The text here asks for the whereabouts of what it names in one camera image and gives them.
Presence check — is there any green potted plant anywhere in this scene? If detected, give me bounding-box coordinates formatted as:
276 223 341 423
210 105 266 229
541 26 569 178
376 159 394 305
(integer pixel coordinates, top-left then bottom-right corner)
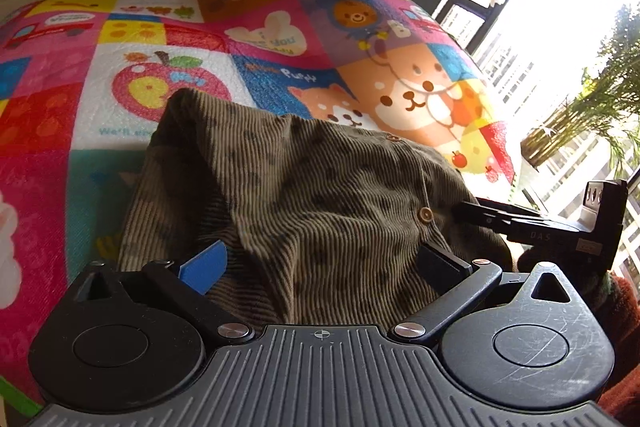
520 4 640 172

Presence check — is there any olive dotted corduroy jacket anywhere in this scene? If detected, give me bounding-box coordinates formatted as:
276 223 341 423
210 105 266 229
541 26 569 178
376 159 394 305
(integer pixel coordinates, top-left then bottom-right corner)
120 88 516 325

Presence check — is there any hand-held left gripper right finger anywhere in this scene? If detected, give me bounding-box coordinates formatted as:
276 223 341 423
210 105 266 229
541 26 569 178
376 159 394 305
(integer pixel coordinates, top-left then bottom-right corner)
388 243 577 347

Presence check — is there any person's dark red clothing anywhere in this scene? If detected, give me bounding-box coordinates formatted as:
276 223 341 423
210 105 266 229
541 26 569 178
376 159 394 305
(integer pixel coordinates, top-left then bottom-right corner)
597 272 640 427

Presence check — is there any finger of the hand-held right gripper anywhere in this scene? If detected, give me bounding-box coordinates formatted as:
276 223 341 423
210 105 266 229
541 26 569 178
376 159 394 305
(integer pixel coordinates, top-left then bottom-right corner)
476 198 566 223
451 202 512 234

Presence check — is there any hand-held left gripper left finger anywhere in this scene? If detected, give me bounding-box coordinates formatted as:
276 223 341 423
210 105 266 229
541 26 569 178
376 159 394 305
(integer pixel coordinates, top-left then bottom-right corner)
75 241 256 346

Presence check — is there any colourful cartoon printed play mat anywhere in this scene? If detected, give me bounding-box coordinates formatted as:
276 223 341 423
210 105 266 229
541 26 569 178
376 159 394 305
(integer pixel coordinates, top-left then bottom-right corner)
0 0 523 408

